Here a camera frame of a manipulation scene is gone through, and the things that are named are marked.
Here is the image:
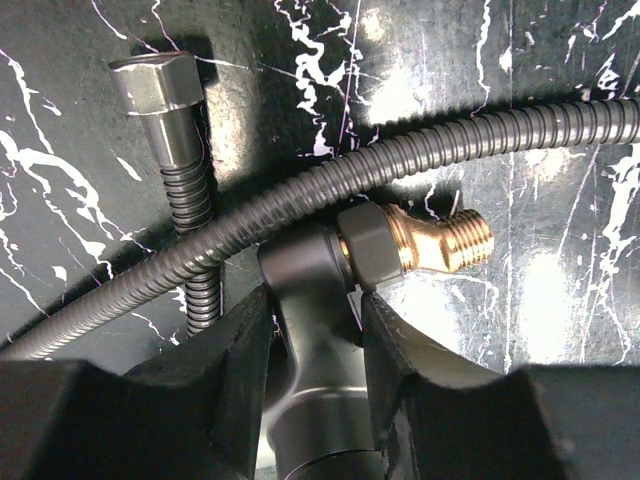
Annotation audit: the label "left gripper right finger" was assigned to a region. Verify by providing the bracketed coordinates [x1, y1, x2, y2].
[361, 294, 639, 479]

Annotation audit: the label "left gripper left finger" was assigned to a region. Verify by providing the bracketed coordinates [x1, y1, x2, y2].
[1, 287, 273, 479]

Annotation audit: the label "black faucet fitting brass ends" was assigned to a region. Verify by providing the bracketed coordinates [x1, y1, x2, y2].
[258, 202, 494, 479]

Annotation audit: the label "black corrugated flexible hose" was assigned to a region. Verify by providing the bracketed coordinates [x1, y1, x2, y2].
[0, 51, 640, 362]

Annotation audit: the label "black marble pattern mat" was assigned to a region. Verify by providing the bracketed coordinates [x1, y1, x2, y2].
[1, 1, 639, 372]

